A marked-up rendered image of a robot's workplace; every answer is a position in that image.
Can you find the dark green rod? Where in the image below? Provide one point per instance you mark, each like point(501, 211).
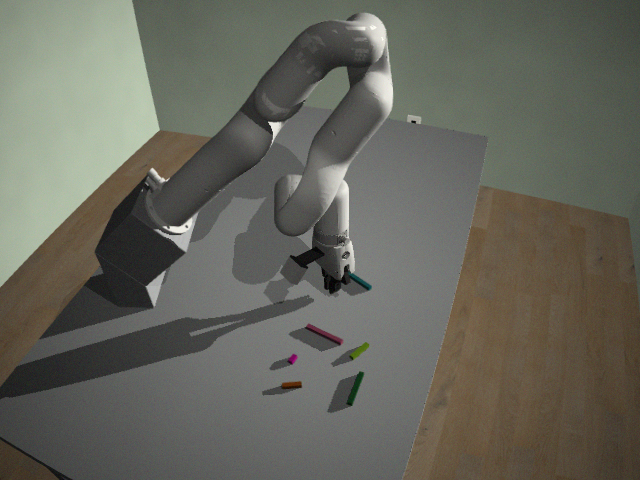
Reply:
point(355, 388)

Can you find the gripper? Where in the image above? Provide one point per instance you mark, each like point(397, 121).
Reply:
point(335, 264)

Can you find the orange rod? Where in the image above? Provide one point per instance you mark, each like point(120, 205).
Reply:
point(291, 385)

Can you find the lime green rod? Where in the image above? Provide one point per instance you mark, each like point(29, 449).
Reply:
point(360, 350)

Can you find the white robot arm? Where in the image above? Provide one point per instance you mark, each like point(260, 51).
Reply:
point(321, 200)

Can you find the turquoise rod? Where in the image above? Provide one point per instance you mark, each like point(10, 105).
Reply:
point(360, 281)

